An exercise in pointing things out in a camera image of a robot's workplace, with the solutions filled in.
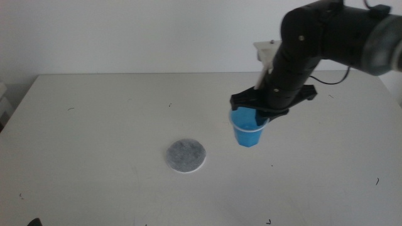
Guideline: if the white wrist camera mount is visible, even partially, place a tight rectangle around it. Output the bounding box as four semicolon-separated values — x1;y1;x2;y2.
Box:
253;40;283;90

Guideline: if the thin black cable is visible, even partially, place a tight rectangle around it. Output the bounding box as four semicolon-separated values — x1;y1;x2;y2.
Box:
308;65;352;86

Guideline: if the round grey felt cup mat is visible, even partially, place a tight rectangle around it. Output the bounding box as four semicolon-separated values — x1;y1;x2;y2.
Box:
165;137;208;175

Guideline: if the blue plastic cup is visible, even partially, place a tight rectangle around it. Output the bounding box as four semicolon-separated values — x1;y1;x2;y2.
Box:
229;106;271;148

